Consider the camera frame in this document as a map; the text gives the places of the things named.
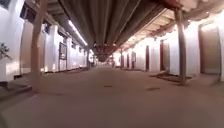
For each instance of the white building with dark windows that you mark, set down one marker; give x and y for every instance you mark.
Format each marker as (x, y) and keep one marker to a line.
(53, 50)

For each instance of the white building with brown doors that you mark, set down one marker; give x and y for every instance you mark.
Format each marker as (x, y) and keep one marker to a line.
(191, 50)

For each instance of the potted plant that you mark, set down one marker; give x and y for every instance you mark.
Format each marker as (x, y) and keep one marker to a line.
(4, 53)

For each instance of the wooden slatted roof canopy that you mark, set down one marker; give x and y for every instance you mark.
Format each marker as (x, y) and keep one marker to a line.
(106, 23)

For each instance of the raised stone kerb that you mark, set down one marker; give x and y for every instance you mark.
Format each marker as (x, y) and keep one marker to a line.
(13, 88)
(180, 78)

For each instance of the wooden post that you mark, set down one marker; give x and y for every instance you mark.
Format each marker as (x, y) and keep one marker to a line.
(181, 46)
(36, 50)

